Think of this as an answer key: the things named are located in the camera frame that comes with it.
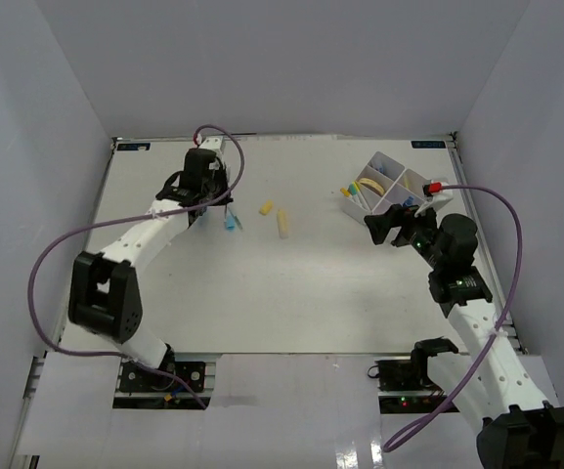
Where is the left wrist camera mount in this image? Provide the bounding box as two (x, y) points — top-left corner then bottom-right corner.
(195, 136), (225, 155)

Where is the white divided organizer box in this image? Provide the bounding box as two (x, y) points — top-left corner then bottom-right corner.
(340, 151), (430, 225)

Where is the light blue marker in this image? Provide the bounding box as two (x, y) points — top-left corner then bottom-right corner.
(225, 213), (238, 231)

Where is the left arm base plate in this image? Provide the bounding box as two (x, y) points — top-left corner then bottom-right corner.
(112, 361), (215, 410)

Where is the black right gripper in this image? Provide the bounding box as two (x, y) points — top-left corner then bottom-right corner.
(364, 201), (446, 272)

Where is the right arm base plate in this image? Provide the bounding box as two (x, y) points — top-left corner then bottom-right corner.
(367, 337), (458, 414)

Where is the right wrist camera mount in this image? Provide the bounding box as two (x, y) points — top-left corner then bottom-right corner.
(414, 180), (454, 218)

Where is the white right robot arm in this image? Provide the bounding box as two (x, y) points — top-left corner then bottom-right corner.
(365, 204), (564, 468)

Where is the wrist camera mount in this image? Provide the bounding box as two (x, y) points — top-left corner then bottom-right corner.
(414, 180), (454, 218)
(195, 136), (225, 155)

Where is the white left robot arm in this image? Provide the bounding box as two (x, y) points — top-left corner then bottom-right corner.
(67, 142), (231, 390)

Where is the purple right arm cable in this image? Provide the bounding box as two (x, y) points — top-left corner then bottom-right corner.
(382, 184), (524, 453)

